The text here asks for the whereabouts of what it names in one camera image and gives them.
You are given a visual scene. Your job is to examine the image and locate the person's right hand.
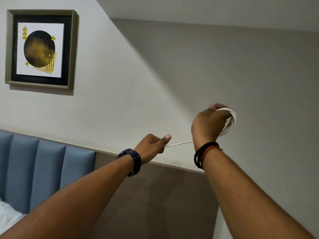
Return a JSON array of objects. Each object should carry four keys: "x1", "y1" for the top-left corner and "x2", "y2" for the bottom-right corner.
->
[{"x1": 191, "y1": 103, "x2": 232, "y2": 152}]

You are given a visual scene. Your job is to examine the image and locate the person's left hand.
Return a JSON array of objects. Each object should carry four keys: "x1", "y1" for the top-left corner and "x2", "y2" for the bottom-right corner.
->
[{"x1": 134, "y1": 134, "x2": 172, "y2": 165}]

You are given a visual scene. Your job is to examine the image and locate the white cable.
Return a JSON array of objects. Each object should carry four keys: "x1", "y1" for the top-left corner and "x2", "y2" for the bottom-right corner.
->
[{"x1": 164, "y1": 108, "x2": 236, "y2": 148}]

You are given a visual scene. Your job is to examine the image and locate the person's right forearm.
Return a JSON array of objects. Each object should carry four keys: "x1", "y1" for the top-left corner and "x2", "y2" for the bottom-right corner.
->
[{"x1": 203, "y1": 148, "x2": 316, "y2": 239}]

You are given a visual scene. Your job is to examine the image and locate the person's left forearm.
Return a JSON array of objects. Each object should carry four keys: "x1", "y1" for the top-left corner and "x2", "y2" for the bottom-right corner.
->
[{"x1": 0, "y1": 155, "x2": 135, "y2": 239}]

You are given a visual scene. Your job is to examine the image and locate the dark blue wristwatch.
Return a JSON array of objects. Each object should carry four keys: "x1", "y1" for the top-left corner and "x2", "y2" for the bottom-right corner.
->
[{"x1": 116, "y1": 148, "x2": 142, "y2": 177}]

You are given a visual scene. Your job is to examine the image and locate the black wrist band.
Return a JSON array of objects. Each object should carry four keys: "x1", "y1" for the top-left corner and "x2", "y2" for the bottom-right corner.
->
[{"x1": 194, "y1": 142, "x2": 220, "y2": 169}]

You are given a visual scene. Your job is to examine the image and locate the orange wrist band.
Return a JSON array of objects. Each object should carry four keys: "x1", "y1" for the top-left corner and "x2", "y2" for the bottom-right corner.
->
[{"x1": 199, "y1": 146, "x2": 223, "y2": 170}]

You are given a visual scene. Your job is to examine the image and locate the blue padded headboard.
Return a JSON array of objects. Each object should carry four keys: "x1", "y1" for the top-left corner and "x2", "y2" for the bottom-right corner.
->
[{"x1": 0, "y1": 129, "x2": 96, "y2": 214}]

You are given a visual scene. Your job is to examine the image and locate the white bed pillow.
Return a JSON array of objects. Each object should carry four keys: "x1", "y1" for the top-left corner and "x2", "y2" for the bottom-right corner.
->
[{"x1": 0, "y1": 199, "x2": 27, "y2": 235}]

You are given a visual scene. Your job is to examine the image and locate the framed abstract wall picture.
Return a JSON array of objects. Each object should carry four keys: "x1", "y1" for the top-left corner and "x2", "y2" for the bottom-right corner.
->
[{"x1": 5, "y1": 9, "x2": 78, "y2": 90}]

